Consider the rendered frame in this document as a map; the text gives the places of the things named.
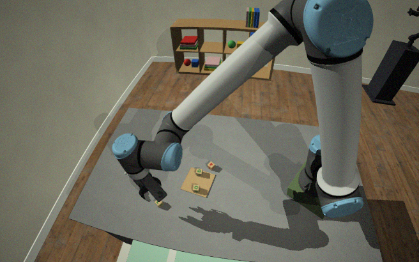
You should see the tan flat mat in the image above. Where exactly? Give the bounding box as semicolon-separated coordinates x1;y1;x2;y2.
180;167;215;198

